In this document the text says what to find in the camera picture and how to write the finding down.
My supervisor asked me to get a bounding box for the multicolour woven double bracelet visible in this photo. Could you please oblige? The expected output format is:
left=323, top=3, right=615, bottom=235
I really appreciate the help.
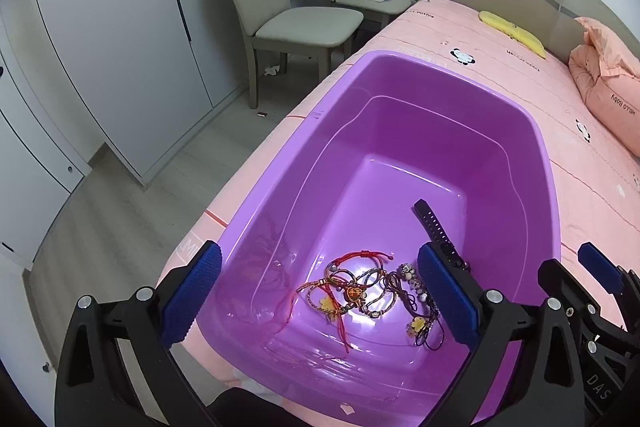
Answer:
left=357, top=267, right=402, bottom=320

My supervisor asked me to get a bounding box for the white wardrobe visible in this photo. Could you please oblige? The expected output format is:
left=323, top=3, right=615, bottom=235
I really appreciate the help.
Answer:
left=0, top=0, right=352, bottom=408

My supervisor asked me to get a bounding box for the pink bed sheet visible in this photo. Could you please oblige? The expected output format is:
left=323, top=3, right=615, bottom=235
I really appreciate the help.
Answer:
left=167, top=0, right=639, bottom=426

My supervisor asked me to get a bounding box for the beaded charm bracelet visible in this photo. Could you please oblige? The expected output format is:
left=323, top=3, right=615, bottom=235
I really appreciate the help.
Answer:
left=394, top=261, right=436, bottom=308

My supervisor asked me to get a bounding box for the black wrist watch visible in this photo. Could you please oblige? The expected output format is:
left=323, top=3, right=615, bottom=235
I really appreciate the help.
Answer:
left=413, top=199, right=471, bottom=272

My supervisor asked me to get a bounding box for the purple plastic basin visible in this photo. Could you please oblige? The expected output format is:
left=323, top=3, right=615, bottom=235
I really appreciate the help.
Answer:
left=186, top=52, right=560, bottom=426

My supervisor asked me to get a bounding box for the red string colourful bracelet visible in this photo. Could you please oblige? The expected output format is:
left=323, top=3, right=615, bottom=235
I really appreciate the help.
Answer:
left=290, top=275, right=352, bottom=356

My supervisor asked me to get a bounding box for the yellow small pillow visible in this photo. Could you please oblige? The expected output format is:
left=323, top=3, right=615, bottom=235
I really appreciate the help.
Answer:
left=478, top=11, right=547, bottom=58

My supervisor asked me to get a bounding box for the beige near chair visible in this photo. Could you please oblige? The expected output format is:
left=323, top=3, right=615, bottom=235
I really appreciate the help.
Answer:
left=232, top=0, right=363, bottom=109

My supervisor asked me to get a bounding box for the pink folded quilt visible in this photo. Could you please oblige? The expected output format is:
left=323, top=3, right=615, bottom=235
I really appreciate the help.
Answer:
left=568, top=17, right=640, bottom=156

